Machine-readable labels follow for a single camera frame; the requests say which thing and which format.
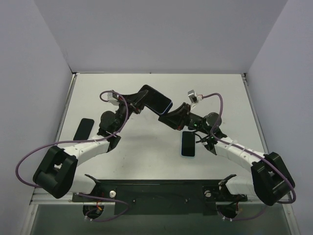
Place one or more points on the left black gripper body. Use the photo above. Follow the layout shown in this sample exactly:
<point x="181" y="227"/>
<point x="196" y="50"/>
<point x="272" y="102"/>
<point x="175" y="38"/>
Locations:
<point x="132" y="104"/>

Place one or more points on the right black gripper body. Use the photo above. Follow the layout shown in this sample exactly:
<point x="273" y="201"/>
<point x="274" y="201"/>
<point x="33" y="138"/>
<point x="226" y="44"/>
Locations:
<point x="183" y="117"/>

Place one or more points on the black phone case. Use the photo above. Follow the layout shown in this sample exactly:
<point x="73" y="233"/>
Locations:
<point x="149" y="95"/>
<point x="84" y="129"/>

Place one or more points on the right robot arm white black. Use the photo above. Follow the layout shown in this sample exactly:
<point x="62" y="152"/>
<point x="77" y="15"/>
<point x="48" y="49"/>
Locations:
<point x="270" y="180"/>

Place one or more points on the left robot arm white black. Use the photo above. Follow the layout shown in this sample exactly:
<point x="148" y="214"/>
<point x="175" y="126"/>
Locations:
<point x="56" y="173"/>

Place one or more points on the light blue cased phone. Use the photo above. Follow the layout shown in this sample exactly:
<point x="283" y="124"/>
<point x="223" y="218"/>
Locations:
<point x="188" y="144"/>

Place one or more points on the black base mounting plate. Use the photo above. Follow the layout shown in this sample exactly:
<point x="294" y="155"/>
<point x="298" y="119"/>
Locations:
<point x="159" y="197"/>

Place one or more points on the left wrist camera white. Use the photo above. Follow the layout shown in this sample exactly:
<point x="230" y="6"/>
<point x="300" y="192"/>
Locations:
<point x="113" y="98"/>

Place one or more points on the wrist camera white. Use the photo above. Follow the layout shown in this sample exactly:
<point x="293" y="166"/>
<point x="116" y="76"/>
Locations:
<point x="113" y="98"/>
<point x="193" y="97"/>

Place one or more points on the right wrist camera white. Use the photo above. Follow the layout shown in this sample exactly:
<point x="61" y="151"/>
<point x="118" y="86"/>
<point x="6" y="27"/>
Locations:
<point x="193" y="97"/>

